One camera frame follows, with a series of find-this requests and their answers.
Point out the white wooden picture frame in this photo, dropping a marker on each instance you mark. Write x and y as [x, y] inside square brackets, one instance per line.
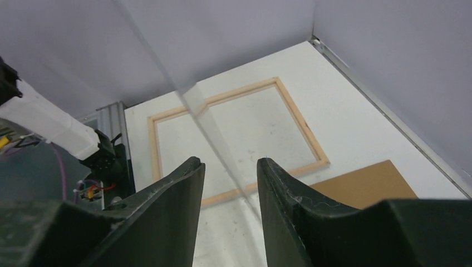
[321, 158]

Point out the brown cardboard backing board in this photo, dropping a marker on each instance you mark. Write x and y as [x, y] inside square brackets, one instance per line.
[366, 186]

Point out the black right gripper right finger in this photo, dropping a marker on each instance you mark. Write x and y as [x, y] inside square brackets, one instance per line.
[303, 227]

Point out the clear glass pane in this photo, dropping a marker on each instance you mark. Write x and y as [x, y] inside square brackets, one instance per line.
[185, 44]

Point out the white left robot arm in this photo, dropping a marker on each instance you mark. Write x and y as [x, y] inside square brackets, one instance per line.
[25, 107]

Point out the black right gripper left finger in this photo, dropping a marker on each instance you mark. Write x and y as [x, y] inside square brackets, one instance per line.
[153, 227]

